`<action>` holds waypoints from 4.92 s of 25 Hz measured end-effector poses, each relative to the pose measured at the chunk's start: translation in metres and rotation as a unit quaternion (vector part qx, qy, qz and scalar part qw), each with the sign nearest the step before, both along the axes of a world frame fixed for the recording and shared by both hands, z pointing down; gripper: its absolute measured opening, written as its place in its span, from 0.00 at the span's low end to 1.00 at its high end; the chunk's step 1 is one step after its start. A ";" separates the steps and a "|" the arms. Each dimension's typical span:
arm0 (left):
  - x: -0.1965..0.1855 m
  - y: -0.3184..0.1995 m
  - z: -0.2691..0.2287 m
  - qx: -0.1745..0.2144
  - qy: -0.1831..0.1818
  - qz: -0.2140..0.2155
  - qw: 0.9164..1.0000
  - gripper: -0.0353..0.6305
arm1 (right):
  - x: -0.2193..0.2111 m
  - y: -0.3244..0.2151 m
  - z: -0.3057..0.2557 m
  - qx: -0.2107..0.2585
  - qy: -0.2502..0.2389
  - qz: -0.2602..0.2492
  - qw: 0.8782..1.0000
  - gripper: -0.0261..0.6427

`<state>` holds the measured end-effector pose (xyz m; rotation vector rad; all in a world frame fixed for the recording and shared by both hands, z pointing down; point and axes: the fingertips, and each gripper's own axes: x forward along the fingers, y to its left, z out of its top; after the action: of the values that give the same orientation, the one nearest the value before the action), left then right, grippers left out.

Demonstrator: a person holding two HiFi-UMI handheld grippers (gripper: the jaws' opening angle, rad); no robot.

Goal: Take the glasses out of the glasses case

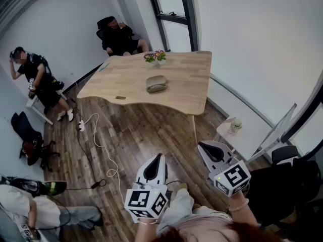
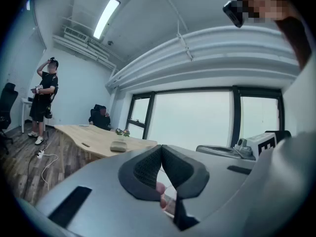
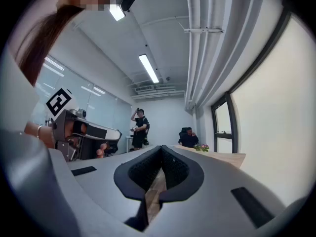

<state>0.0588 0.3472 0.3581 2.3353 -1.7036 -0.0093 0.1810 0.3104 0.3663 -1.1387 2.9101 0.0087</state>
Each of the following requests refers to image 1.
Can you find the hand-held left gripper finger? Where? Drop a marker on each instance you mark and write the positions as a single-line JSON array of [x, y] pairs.
[[165, 170], [141, 171]]

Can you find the clear bottle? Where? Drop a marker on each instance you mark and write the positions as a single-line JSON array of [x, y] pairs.
[[236, 125]]

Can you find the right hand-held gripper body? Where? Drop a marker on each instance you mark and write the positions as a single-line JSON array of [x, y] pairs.
[[233, 178]]

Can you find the white power strip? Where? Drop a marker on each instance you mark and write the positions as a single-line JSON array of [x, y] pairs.
[[81, 125]]

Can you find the teal pen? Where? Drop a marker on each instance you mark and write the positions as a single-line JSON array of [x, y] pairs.
[[104, 67]]

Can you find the white side table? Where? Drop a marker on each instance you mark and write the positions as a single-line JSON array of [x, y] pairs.
[[242, 140]]

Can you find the black framed window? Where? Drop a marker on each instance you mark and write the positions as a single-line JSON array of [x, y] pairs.
[[186, 21]]

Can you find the black armchair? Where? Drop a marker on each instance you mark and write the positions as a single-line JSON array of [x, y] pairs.
[[282, 185]]

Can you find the white framed board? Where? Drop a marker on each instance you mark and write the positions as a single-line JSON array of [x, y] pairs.
[[280, 130]]

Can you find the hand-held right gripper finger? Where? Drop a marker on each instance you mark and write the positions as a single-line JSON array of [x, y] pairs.
[[205, 160], [225, 149]]

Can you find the person's pink top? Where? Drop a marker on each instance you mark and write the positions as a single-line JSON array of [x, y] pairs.
[[202, 223]]

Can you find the person's light jeans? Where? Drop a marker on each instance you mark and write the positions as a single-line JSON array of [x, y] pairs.
[[178, 203]]

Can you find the grey glasses case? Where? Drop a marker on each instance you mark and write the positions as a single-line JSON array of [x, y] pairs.
[[156, 84]]

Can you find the magenta flower in white pot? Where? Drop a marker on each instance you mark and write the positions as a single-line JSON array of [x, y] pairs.
[[161, 57]]

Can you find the person's right forearm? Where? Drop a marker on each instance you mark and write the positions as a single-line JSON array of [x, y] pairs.
[[243, 213]]

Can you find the person's left forearm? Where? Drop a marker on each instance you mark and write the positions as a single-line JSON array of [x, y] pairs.
[[147, 231]]

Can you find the black chair with bag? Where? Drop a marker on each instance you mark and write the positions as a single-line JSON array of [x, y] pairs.
[[30, 140]]

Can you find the small white table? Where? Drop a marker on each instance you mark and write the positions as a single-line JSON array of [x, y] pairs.
[[38, 110]]

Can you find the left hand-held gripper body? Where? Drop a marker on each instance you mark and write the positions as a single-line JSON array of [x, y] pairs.
[[146, 200]]

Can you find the purple flower in white pot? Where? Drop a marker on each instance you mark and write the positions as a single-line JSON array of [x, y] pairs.
[[150, 59]]

